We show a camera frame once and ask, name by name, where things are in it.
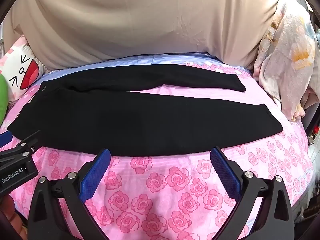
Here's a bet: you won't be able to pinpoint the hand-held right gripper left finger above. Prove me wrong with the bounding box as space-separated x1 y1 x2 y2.
27 149 112 240

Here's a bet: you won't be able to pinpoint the green plush pillow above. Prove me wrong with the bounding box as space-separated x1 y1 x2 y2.
0 75 9 125

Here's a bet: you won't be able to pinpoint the light floral blanket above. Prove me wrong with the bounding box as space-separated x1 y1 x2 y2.
252 0 317 120

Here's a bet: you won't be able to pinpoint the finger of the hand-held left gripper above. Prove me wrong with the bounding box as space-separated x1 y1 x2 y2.
0 132 13 147
0 129 42 157

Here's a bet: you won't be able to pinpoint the person's left hand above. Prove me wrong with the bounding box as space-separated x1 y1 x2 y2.
0 195 27 233

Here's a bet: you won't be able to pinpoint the black pants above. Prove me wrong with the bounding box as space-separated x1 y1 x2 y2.
7 64 283 157

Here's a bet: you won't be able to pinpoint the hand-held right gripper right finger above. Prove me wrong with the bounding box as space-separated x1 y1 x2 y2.
210 146 295 240

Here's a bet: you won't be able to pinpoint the pink rose bedsheet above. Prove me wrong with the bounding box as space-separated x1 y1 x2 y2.
0 52 314 240

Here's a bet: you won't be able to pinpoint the cartoon face pillow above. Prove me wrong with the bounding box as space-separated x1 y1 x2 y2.
0 35 47 100

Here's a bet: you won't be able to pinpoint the beige cloth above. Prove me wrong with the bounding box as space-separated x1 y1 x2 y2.
4 0 288 72

